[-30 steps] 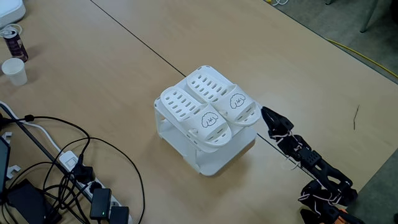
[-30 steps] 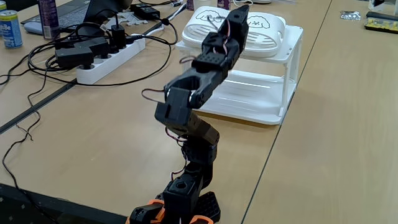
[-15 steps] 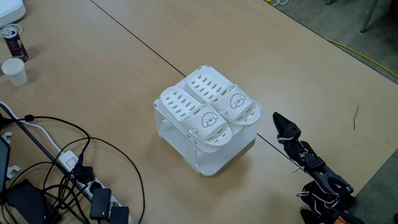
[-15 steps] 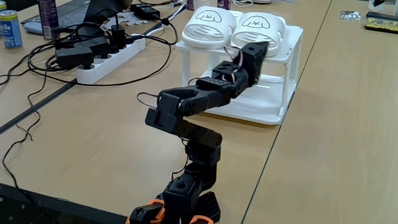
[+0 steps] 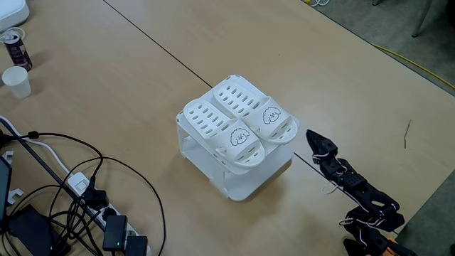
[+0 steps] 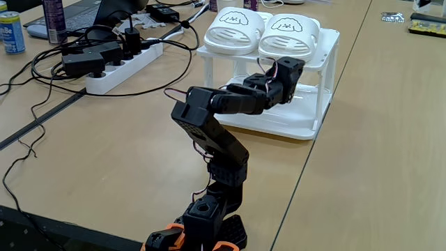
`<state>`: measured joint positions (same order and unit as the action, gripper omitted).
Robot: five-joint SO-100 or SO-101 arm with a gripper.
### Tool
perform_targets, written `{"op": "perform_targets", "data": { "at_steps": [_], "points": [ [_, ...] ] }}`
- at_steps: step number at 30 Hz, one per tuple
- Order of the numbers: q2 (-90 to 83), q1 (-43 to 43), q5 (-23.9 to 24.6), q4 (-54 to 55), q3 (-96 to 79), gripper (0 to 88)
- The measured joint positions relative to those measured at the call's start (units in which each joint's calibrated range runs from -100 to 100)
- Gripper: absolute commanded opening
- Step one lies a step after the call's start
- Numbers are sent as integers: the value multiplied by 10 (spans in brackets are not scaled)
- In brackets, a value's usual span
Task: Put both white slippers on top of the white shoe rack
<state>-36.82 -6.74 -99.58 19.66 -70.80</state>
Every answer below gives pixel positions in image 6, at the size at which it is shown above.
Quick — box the black adapter with green light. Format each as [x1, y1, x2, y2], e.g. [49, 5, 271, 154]
[82, 40, 123, 66]

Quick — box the black laptop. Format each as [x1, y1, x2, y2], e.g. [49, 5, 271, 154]
[22, 0, 149, 33]

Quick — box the blue drink can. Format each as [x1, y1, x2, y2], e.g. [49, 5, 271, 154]
[0, 10, 26, 55]

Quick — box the white printed bracket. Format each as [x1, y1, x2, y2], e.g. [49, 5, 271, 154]
[114, 13, 167, 35]

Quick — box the thin black cable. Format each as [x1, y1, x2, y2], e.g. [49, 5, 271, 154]
[1, 79, 53, 227]

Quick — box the black power adapter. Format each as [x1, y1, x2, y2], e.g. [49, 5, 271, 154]
[61, 52, 106, 78]

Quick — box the white slipper with dog print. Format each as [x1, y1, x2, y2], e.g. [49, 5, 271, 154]
[258, 13, 322, 62]
[203, 6, 266, 56]

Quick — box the crumpled foil packet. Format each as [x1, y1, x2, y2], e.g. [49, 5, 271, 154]
[380, 11, 406, 24]

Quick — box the white power strip cable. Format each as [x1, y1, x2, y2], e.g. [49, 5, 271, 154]
[162, 2, 210, 42]

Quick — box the white plastic shoe rack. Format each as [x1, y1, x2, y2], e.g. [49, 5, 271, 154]
[196, 27, 341, 141]

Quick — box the pale blue computer mouse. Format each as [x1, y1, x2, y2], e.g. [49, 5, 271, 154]
[26, 24, 49, 40]

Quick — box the white power strip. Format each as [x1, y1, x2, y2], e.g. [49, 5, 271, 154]
[85, 38, 164, 96]

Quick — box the black plug charger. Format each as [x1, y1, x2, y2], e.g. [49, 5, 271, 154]
[124, 26, 143, 56]

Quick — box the tall purple can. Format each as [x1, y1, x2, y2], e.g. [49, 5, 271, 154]
[42, 0, 68, 45]

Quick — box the black power brick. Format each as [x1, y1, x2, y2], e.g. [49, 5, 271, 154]
[145, 3, 180, 24]

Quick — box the white black box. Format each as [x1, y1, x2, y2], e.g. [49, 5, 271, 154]
[413, 0, 446, 15]

